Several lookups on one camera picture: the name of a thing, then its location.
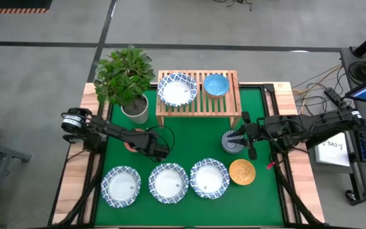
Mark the white paper sign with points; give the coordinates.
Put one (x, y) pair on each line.
(335, 154)

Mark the black mat with hazard stripes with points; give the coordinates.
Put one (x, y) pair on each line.
(14, 4)

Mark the black power strip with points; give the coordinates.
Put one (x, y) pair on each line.
(333, 94)

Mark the terracotta orange ceramic bowl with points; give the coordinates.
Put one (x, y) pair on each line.
(129, 147)

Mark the small red tag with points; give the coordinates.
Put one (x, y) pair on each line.
(269, 165)

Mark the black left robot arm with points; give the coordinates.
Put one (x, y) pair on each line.
(113, 130)

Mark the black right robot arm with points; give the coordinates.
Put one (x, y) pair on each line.
(313, 125)

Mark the green table mat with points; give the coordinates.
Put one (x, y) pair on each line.
(195, 143)

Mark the blue patterned paper bowl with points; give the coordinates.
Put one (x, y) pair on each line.
(177, 90)
(168, 183)
(209, 178)
(121, 186)

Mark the green plant in white pot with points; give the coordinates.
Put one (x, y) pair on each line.
(122, 76)

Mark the blue striped ceramic bowl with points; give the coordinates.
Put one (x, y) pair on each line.
(230, 147)

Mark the yellow and blue ceramic bowl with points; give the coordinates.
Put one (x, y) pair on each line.
(242, 172)

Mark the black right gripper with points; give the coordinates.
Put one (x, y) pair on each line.
(256, 132)

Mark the slatted wooden shelf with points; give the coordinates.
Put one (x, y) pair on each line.
(202, 108)

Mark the turquoise and brown ceramic bowl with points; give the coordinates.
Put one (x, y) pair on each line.
(216, 85)

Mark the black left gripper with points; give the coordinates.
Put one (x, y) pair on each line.
(152, 147)

